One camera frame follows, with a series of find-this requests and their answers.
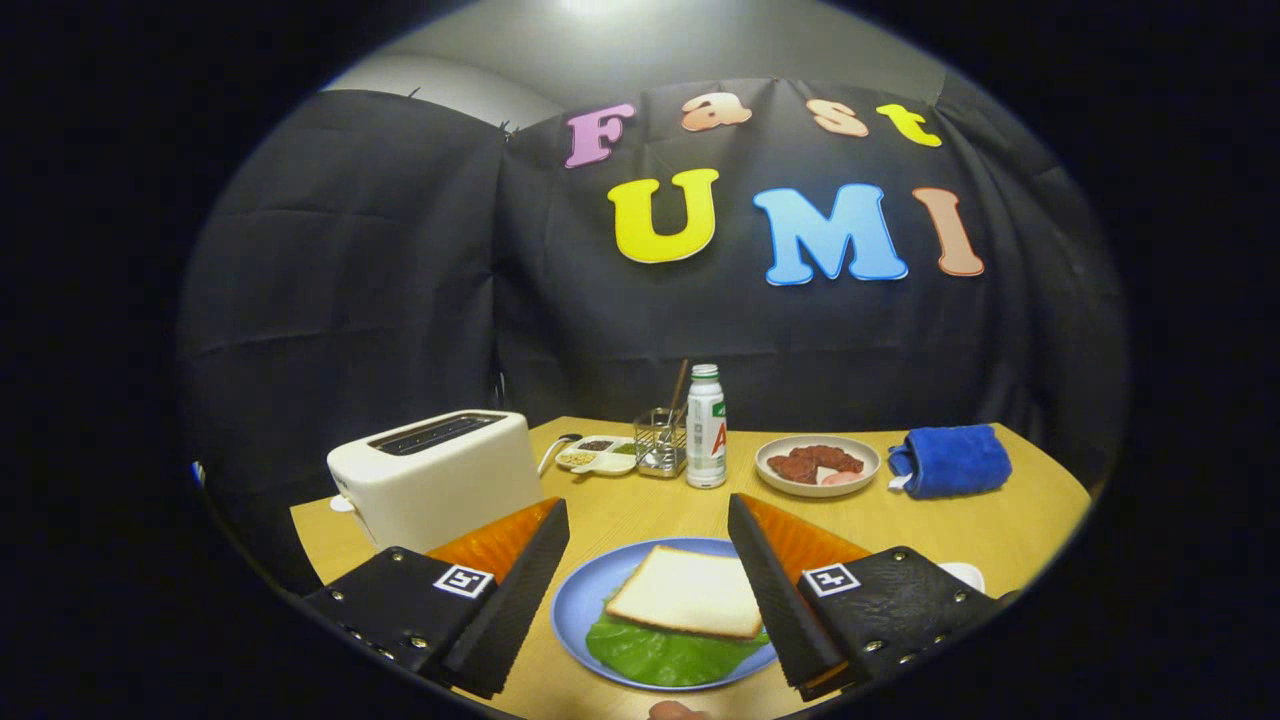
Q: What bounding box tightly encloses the blue round plate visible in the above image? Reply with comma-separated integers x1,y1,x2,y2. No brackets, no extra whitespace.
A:
550,537,781,693

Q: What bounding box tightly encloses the blue folded towel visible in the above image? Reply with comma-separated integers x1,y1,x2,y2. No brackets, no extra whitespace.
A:
887,424,1013,501

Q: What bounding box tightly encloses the long dark red meat piece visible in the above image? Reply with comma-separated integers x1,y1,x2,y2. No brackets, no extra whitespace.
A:
795,445,864,475

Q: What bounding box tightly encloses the metal chopstick holder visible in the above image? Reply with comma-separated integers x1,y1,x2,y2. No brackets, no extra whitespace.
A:
633,407,689,479

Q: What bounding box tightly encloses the green lettuce leaf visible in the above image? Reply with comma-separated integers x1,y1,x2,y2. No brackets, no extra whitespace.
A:
585,590,771,689

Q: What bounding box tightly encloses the toast bread slice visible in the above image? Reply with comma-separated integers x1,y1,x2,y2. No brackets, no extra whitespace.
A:
605,544,766,641

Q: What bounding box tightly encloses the white drink bottle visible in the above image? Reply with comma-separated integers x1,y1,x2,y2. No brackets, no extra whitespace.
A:
685,364,728,490

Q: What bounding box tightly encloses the white toaster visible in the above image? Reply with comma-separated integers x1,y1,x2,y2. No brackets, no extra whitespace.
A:
327,409,546,554

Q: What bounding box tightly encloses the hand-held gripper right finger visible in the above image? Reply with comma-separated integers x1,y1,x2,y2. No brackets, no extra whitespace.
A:
727,492,1001,701

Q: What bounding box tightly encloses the white toaster cable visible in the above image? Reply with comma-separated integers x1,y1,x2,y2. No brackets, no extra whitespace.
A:
537,432,583,477

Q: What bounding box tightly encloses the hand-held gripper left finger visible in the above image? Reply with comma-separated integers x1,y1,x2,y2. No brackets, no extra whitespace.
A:
300,497,571,701

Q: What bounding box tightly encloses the black backdrop cloth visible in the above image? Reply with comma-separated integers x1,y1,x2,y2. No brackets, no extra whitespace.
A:
178,78,1129,601

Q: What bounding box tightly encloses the white divided condiment dish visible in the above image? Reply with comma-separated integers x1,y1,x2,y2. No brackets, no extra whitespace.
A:
555,435,638,476

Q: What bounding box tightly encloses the beige round plate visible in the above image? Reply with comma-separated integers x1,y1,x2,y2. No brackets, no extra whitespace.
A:
755,434,882,499

